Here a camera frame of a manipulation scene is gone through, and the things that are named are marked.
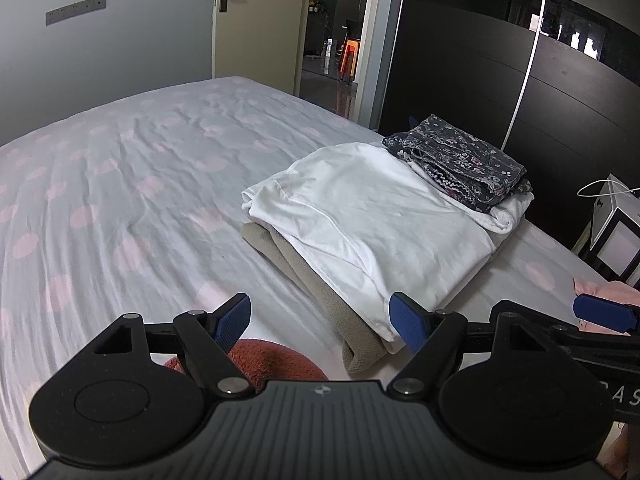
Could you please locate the rust orange cloth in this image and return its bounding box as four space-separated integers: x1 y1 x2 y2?
164 338 329 392

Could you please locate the white t-shirt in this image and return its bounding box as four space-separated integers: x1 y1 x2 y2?
241 141 497 354

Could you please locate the white paper bag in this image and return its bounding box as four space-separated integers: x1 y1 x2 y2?
577 173 640 286

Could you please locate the dark wardrobe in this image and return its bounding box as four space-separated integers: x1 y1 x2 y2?
379 0 640 261

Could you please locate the folded dark floral garment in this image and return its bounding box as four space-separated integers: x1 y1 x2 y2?
382 114 534 214

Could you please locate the folded white garment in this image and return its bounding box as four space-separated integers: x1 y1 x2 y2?
409 160 536 235

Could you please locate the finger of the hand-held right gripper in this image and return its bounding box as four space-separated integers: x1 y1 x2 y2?
572 294 640 334

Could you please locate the grey wall plate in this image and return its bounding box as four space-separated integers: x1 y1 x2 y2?
45 0 107 26

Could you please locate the folded beige garment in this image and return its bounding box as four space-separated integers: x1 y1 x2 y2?
241 222 401 375

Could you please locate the bed with pink dotted sheet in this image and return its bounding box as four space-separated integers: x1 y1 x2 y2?
0 76 621 480

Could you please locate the pink garment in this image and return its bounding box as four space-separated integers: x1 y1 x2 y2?
572 279 640 333

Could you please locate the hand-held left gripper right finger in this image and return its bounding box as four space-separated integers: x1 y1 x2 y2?
387 291 571 397

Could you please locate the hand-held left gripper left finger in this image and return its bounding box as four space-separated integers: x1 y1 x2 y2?
92 292 253 399

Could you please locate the orange stool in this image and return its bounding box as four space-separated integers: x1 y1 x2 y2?
337 37 362 84

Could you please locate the cream door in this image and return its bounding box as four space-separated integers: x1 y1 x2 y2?
212 0 309 97

